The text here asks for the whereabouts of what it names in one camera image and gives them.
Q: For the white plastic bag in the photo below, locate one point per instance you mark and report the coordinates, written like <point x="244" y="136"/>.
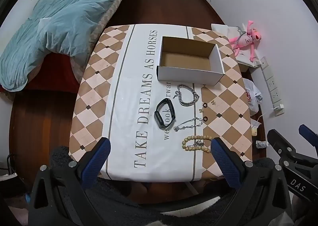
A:
<point x="252" y="94"/>

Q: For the black smart band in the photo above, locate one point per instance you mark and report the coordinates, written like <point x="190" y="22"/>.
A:
<point x="158" y="118"/>

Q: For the checked printed tablecloth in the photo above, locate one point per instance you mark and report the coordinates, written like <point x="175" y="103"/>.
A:
<point x="124" y="67"/>

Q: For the pink plush toy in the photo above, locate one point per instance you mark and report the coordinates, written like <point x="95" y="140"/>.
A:
<point x="247" y="39"/>

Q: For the white cardboard box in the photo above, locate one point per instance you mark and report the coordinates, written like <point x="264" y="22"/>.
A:
<point x="188" y="74"/>

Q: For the teal duvet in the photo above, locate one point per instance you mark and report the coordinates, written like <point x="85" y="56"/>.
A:
<point x="62" y="17"/>

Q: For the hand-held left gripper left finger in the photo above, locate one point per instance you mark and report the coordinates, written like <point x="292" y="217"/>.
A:
<point x="103" y="154"/>

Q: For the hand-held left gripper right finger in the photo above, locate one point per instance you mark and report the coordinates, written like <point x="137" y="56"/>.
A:
<point x="222" y="157"/>

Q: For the white power strip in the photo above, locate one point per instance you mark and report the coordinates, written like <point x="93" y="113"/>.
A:
<point x="272" y="84"/>

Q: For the pale yellow packet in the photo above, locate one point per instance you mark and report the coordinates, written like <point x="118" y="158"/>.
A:
<point x="254" y="130"/>

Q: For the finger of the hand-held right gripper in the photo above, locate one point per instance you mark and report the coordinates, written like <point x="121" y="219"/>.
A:
<point x="308" y="134"/>
<point x="278" y="141"/>

